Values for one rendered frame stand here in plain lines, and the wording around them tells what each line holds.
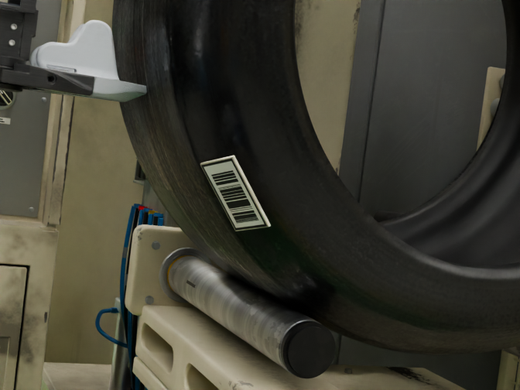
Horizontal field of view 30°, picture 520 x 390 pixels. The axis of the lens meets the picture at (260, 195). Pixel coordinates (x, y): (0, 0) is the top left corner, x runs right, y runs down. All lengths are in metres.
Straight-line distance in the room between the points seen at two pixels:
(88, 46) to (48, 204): 0.66
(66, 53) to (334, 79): 0.46
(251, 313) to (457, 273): 0.17
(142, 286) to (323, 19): 0.37
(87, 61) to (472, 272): 0.35
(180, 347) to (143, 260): 0.17
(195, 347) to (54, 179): 0.56
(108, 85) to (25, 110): 0.67
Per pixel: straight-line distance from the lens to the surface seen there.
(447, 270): 0.79
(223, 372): 0.81
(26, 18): 0.76
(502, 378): 1.34
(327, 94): 1.14
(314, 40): 1.14
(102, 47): 0.77
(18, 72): 0.74
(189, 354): 0.90
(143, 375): 1.05
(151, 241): 1.06
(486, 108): 1.39
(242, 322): 0.83
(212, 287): 0.93
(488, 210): 1.12
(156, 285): 1.07
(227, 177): 0.72
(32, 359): 1.43
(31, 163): 1.44
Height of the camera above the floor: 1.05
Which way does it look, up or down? 3 degrees down
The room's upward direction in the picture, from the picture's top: 7 degrees clockwise
